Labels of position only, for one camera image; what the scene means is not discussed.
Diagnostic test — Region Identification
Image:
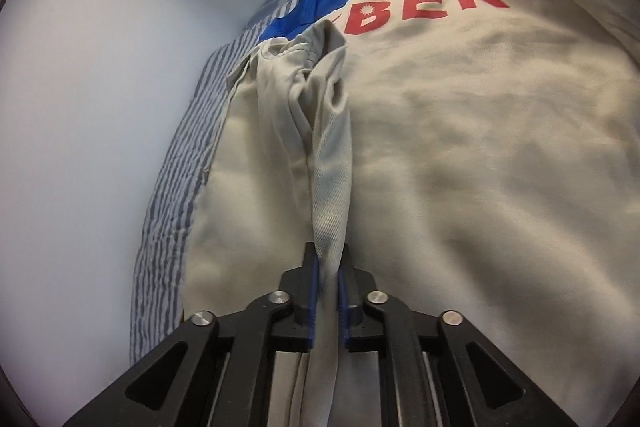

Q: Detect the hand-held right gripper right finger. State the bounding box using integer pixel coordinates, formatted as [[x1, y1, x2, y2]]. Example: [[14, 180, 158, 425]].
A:
[[336, 244, 578, 427]]

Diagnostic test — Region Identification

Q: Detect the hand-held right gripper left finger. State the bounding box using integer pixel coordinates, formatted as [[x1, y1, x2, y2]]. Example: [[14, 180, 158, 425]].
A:
[[62, 243, 318, 427]]

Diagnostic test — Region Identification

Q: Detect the beige and blue work jacket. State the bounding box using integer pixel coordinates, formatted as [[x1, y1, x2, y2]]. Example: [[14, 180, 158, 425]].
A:
[[182, 0, 640, 427]]

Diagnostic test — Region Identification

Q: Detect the grey striped bed sheet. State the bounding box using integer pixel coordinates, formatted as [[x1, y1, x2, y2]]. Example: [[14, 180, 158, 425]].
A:
[[129, 0, 368, 365]]

